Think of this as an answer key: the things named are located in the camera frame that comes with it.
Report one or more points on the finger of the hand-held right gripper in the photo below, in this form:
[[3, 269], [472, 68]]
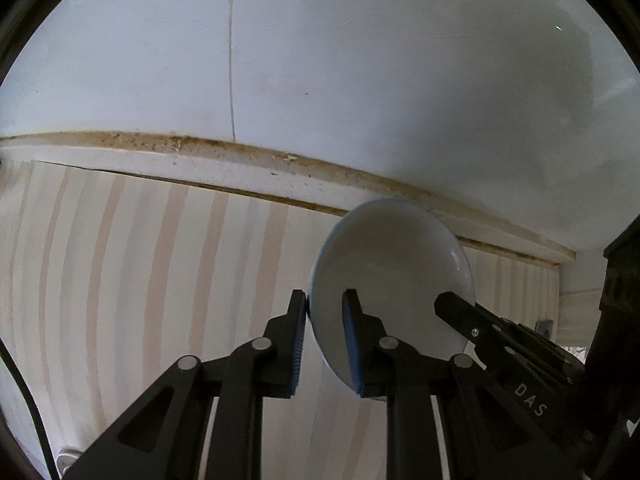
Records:
[[460, 315]]

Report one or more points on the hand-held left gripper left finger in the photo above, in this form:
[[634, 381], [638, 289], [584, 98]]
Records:
[[299, 340]]

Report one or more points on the cat print striped mat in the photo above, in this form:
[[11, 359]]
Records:
[[125, 260]]

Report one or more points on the smartphone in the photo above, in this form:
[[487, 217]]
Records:
[[545, 328]]

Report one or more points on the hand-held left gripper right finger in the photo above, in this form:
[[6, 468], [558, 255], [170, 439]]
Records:
[[352, 340]]

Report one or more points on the small white flared bowl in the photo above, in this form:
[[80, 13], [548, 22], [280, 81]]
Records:
[[400, 270]]

